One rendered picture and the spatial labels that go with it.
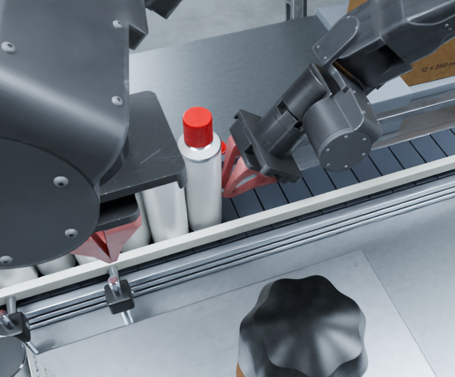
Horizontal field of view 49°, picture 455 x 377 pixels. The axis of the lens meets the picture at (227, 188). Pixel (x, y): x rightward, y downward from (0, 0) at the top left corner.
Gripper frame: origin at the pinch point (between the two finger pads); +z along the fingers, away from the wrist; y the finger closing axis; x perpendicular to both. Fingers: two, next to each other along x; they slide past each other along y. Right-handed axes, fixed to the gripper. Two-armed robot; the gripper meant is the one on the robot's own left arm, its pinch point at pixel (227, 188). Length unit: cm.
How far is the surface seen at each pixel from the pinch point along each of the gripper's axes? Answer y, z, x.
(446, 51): -17.4, -27.1, 37.8
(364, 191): 4.6, -9.2, 16.6
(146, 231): 1.6, 9.0, -7.9
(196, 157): 2.1, -5.4, -10.0
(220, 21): -165, 41, 100
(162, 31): -166, 59, 78
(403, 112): -3.0, -19.2, 20.4
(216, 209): 2.3, 2.0, -1.4
